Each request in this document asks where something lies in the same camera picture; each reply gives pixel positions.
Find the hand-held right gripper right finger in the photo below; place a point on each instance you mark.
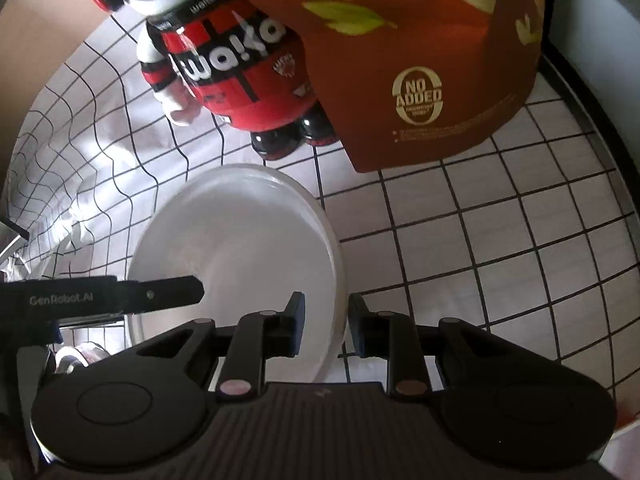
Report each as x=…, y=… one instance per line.
x=356, y=327

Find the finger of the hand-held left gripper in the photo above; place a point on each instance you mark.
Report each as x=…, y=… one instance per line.
x=165, y=294

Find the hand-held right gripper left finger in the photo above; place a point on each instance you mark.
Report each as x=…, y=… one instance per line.
x=297, y=322

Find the white bowl with red flower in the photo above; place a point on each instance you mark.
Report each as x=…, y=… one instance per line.
x=240, y=240

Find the black white checkered tablecloth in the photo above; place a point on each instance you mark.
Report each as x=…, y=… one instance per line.
x=500, y=240

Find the panda robot toy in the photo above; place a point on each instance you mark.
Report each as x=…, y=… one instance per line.
x=230, y=90

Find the red snack bag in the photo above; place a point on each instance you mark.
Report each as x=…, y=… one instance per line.
x=425, y=35

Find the white computer case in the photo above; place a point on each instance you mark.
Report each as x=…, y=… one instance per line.
x=600, y=35

